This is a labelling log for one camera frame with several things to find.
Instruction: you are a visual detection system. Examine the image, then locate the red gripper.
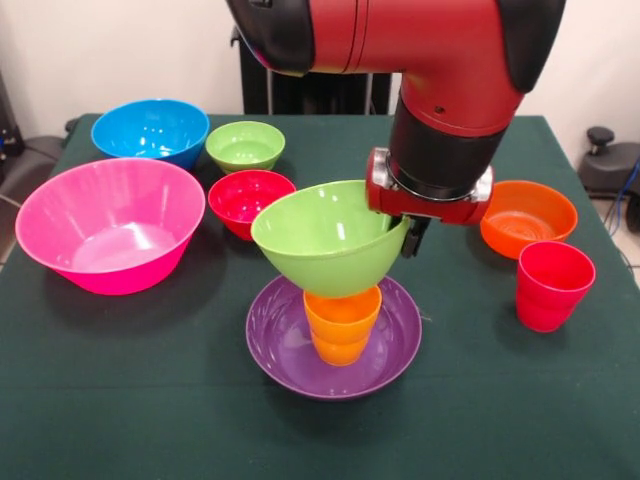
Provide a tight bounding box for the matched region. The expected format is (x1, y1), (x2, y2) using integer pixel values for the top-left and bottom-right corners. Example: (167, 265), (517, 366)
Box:
(364, 147), (495, 259)

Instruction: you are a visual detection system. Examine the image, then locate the large green plastic bowl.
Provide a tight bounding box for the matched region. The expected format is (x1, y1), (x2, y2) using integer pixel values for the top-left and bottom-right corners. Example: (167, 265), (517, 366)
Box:
(250, 179), (411, 300)

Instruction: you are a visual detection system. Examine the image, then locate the purple plastic bowl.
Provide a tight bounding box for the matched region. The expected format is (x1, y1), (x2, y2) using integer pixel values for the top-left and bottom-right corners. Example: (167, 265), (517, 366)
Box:
(245, 274), (423, 402)

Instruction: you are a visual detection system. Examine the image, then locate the orange plastic cup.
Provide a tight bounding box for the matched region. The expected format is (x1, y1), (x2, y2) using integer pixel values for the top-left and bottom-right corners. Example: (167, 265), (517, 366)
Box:
(303, 284), (383, 367)

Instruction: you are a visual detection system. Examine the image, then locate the orange plastic bowl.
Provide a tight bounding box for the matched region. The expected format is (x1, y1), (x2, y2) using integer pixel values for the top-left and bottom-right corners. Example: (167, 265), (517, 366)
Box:
(479, 179), (579, 261)

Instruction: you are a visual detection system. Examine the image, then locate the red plastic cup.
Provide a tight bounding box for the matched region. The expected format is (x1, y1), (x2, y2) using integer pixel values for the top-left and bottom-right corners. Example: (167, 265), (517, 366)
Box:
(515, 240), (597, 334)

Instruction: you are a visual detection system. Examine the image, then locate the small red plastic bowl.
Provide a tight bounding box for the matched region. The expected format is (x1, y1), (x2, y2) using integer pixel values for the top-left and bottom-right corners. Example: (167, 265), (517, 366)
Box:
(207, 169), (297, 242)

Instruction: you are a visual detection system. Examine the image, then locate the small green plastic bowl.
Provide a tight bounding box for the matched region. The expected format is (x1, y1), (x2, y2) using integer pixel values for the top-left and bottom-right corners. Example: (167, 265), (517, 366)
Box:
(204, 120), (287, 175)

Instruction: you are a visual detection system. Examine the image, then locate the dark green table cloth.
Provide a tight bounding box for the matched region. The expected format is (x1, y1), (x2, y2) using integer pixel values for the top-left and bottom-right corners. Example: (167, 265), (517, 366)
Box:
(0, 113), (640, 480)

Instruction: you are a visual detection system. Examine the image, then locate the blue plastic bowl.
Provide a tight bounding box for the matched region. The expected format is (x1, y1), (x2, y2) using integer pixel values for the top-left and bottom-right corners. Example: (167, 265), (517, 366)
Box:
(90, 98), (211, 171)

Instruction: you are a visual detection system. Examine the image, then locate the large pink plastic bowl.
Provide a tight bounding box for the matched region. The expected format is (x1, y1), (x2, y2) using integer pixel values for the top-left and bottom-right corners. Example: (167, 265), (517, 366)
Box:
(14, 157), (207, 296)

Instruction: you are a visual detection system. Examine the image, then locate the blue cable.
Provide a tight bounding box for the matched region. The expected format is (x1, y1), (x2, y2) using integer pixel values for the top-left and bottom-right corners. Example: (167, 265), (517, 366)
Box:
(603, 157), (640, 239)

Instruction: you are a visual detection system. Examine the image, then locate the black pedestal leg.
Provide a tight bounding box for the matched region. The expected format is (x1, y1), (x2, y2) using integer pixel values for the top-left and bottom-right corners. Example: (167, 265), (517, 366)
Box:
(0, 134), (64, 201)
(578, 126), (640, 201)

